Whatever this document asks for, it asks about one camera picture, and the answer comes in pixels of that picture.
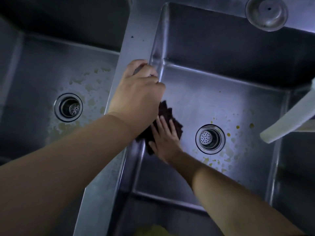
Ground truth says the round metal drain strainer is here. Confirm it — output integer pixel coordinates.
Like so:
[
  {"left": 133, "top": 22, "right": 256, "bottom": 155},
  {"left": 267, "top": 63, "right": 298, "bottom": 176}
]
[
  {"left": 53, "top": 93, "right": 84, "bottom": 123},
  {"left": 195, "top": 124, "right": 226, "bottom": 155}
]

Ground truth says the yellow woven cloth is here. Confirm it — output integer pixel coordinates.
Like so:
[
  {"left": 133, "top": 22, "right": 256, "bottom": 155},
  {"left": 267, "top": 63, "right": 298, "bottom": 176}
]
[{"left": 134, "top": 224, "right": 171, "bottom": 236}]

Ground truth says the dark cleaning cloth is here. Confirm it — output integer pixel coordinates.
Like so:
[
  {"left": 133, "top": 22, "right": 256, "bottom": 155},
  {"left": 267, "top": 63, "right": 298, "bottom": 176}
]
[{"left": 135, "top": 100, "right": 184, "bottom": 155}]

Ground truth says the person's right hand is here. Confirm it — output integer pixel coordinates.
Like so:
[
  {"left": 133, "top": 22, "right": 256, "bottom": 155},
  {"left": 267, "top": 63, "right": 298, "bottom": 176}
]
[{"left": 148, "top": 115, "right": 184, "bottom": 165}]

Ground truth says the person's right forearm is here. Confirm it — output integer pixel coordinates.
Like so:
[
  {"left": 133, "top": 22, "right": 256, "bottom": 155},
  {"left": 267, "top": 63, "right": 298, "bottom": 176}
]
[{"left": 168, "top": 149, "right": 305, "bottom": 236}]

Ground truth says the person's left forearm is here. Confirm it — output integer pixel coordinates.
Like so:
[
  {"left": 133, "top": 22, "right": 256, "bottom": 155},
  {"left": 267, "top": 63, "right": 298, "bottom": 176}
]
[{"left": 0, "top": 113, "right": 139, "bottom": 236}]

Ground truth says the person's left hand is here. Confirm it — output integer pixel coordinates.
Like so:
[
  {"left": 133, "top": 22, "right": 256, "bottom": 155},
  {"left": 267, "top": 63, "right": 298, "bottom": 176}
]
[{"left": 107, "top": 59, "right": 167, "bottom": 138}]

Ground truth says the round steel drain lid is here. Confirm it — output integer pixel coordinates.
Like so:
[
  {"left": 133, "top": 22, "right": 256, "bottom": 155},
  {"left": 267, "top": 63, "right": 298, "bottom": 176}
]
[{"left": 245, "top": 0, "right": 289, "bottom": 32}]

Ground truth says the stainless steel sink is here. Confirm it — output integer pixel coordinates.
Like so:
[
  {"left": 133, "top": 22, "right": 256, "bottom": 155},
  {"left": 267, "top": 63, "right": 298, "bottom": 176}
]
[
  {"left": 0, "top": 0, "right": 131, "bottom": 167},
  {"left": 108, "top": 1, "right": 315, "bottom": 236}
]

